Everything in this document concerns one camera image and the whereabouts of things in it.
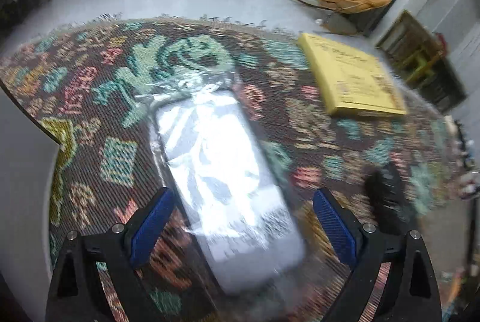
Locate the white plastic package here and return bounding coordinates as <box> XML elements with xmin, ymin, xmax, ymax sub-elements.
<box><xmin>134</xmin><ymin>72</ymin><xmax>305</xmax><ymax>295</ymax></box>

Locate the dark wooden side shelf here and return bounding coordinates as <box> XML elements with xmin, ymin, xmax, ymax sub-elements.
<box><xmin>376</xmin><ymin>10</ymin><xmax>466</xmax><ymax>114</ymax></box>

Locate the colourful patterned rug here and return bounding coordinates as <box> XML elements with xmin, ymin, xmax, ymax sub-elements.
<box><xmin>1</xmin><ymin>19</ymin><xmax>459</xmax><ymax>321</ymax></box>

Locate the large white storage box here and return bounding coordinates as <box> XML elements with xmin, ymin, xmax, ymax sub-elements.
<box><xmin>1</xmin><ymin>86</ymin><xmax>59</xmax><ymax>321</ymax></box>

